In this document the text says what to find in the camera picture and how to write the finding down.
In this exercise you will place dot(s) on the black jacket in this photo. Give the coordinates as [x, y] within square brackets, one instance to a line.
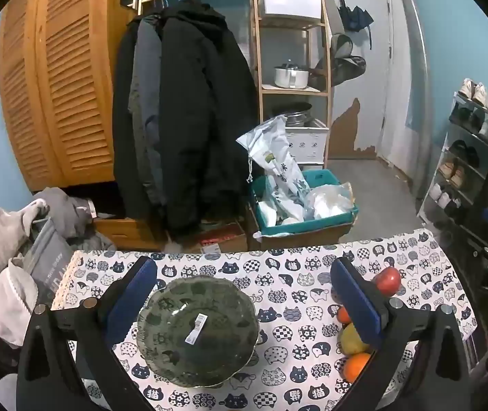
[120, 137]

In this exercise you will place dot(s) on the grey laundry bag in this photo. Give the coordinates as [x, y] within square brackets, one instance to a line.
[51, 257]

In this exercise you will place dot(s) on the dark blue umbrella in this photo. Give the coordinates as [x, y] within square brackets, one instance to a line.
[355, 17]

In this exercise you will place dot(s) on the teal plastic basket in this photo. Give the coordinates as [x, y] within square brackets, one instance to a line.
[312, 224]

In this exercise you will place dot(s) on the wooden louvered wardrobe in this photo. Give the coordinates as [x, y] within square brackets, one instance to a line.
[64, 72]

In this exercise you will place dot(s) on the white cooking pot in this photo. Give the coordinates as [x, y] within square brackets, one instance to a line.
[288, 78]

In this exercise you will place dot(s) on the yellow pear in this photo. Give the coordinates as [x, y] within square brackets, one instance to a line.
[351, 340]

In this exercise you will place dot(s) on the grey jacket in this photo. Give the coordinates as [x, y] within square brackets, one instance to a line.
[145, 94]

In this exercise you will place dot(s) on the red apple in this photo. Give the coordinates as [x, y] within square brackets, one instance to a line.
[389, 281]

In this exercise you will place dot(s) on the grey vertical pipe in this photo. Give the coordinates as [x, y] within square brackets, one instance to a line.
[419, 94]

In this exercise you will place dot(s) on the clear plastic bag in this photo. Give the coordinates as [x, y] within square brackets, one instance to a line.
[327, 201]

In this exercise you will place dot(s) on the white storage box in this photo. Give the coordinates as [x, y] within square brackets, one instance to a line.
[288, 4]

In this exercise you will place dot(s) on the white patterned bag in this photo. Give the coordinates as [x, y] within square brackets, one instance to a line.
[278, 162]

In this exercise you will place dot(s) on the small orange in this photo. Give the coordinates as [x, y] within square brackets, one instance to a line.
[343, 316]

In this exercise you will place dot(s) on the white door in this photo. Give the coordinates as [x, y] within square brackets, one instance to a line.
[393, 72]

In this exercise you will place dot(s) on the wooden drawer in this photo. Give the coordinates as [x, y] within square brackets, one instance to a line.
[124, 229]

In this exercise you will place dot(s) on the dark grey hoodie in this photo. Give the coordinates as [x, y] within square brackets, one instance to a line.
[62, 209]

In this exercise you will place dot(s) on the wooden shelf rack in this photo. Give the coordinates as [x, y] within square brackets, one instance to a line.
[257, 72]

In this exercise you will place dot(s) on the black hooded coat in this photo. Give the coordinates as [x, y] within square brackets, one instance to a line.
[201, 115]

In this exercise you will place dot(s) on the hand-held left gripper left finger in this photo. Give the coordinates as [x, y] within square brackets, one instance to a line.
[130, 295]

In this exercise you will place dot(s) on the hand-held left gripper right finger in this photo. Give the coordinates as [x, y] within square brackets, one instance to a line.
[355, 304]

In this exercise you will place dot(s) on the brown cardboard box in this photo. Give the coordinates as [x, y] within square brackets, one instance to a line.
[303, 239]

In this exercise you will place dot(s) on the white drawer box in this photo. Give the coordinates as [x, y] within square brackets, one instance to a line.
[308, 145]

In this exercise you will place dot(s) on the green glass bowl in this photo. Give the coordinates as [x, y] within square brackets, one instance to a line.
[175, 351]

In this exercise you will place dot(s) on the red print cardboard box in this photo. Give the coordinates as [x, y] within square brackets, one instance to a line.
[222, 239]

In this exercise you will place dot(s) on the shoe rack with shoes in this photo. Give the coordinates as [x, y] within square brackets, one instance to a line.
[479, 94]

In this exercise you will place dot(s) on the large orange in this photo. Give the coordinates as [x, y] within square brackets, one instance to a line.
[355, 368]

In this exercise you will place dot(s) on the cat print tablecloth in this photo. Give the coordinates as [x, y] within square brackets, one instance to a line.
[295, 291]

